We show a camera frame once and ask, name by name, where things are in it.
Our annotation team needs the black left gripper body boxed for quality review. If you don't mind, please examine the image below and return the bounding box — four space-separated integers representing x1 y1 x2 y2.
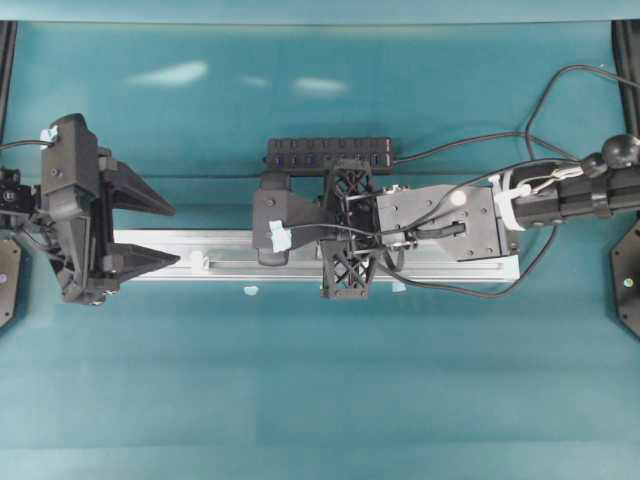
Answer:
29 147 124 305

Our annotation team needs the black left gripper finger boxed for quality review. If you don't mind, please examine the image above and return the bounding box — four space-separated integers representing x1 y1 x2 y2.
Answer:
102 243 180 285
105 158 176 216

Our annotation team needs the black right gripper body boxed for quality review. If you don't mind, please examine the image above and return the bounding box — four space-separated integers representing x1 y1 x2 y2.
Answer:
319 158 382 299

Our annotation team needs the black USB cable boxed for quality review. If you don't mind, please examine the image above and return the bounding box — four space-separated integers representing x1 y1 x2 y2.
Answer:
369 224 561 303

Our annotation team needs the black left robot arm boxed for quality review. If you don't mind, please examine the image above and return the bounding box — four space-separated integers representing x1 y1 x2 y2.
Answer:
1 148 179 305

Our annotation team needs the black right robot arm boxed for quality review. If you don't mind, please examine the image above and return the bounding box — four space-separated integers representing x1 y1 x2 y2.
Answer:
310 135 639 298

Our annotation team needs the black USB hub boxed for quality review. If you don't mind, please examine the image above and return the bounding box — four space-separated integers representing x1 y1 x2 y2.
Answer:
264 137 395 176

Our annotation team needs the blue tape piece on table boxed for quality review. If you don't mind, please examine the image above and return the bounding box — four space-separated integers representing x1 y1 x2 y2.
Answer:
391 281 407 293

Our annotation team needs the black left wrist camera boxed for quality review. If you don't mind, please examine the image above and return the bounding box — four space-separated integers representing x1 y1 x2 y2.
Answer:
40 113 100 221

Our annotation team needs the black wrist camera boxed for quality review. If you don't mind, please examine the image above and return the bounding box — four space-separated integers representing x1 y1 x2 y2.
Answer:
252 172 332 267
40 113 100 221

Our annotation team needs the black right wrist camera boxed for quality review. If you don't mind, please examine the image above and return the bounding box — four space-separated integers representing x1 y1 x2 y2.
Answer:
252 172 332 267

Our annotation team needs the aluminium extrusion rail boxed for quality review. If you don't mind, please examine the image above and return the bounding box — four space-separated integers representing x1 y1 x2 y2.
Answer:
114 229 520 284

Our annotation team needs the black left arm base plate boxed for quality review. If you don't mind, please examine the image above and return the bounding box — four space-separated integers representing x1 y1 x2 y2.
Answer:
0 238 22 327

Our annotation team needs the black hub power cable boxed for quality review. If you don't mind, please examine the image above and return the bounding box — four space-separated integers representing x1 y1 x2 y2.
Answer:
394 63 640 164

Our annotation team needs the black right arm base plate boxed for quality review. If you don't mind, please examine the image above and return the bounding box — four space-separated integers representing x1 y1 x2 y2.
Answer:
610 220 640 338

